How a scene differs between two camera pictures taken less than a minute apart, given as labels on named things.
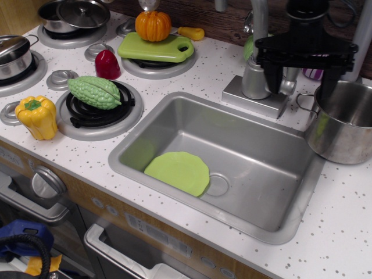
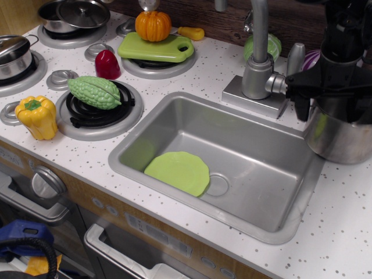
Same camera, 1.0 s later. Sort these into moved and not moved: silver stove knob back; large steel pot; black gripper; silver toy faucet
Moved: black gripper
Not moved: silver stove knob back; silver toy faucet; large steel pot
